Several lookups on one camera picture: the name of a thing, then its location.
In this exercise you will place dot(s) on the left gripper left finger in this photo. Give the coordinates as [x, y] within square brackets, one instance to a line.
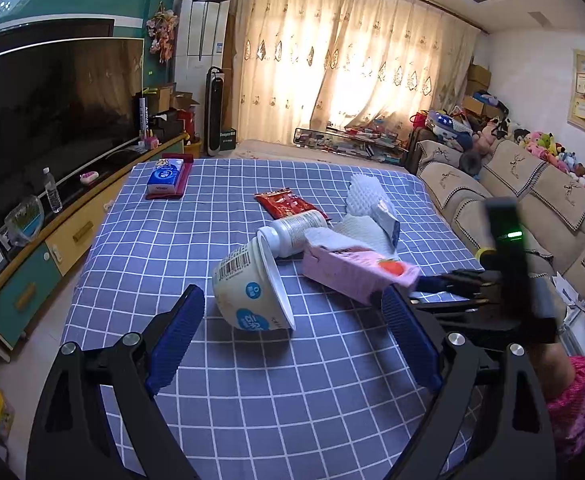
[71, 436]

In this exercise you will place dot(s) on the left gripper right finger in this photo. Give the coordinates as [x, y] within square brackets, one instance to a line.
[512, 438]

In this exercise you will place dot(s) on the pink strawberry milk carton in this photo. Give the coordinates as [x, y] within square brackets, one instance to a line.
[359, 274]

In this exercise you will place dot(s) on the white foam fruit net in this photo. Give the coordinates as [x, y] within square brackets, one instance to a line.
[365, 192]

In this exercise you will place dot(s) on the white supplement bottle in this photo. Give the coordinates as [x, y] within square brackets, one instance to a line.
[285, 236]

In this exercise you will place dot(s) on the white yogurt tub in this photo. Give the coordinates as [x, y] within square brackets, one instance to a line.
[249, 290]

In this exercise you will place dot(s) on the red snack packet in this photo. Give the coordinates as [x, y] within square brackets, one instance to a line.
[285, 203]

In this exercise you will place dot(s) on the yellow-rimmed trash bin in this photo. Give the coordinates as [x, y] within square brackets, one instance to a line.
[485, 254]

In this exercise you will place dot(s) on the beige sofa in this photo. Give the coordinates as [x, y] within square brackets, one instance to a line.
[551, 205]

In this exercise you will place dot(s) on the blue checkered tablecloth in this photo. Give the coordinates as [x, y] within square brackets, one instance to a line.
[333, 399]

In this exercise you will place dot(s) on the plush toy pile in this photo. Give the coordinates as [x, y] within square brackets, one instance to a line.
[470, 153]

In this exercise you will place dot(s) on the clear water bottle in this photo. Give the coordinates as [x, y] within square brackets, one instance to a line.
[51, 191]

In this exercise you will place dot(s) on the blue tissue pack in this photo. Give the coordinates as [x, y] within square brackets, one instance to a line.
[164, 178]

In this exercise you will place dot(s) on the red tray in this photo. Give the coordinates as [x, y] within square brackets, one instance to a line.
[188, 165]

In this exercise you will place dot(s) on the cream curtains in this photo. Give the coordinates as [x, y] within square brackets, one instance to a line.
[344, 64]

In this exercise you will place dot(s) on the large black television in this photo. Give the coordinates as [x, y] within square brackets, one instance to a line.
[63, 104]

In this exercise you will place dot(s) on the black tower fan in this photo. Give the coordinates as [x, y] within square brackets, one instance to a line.
[213, 110]

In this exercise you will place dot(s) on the white standing air conditioner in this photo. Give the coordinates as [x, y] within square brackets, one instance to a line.
[199, 44]

